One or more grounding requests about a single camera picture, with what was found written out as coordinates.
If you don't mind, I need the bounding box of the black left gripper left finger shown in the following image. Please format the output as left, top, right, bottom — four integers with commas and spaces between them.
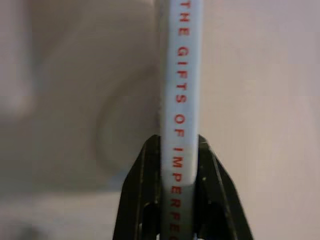
112, 134, 165, 240

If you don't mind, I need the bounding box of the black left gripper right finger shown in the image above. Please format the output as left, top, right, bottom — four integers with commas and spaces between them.
191, 134, 253, 240

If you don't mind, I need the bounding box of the white book with black letters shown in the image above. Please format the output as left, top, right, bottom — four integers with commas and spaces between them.
156, 0, 204, 240

